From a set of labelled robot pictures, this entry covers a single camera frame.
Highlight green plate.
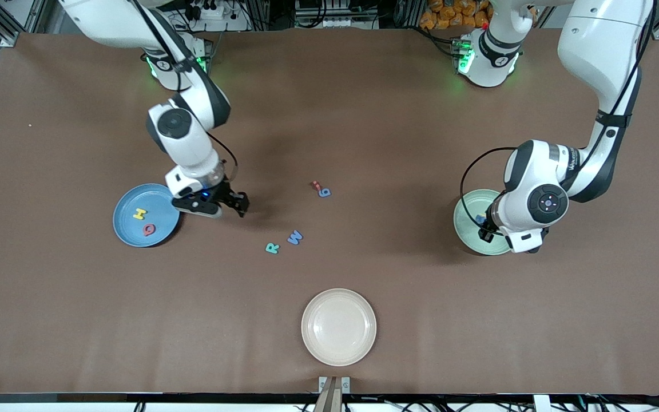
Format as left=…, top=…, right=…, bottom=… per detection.
left=453, top=189, right=523, bottom=256

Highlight white power strip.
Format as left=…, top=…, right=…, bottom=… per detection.
left=184, top=0, right=227, bottom=21

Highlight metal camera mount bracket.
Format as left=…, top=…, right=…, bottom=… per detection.
left=318, top=376, right=351, bottom=412

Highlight orange netted bags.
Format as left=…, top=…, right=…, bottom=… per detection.
left=420, top=0, right=490, bottom=30

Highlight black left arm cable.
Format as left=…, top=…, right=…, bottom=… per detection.
left=459, top=0, right=657, bottom=236

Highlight blue plate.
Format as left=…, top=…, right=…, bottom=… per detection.
left=113, top=183, right=181, bottom=248

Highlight cream plate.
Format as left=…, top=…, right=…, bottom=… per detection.
left=301, top=288, right=377, bottom=367

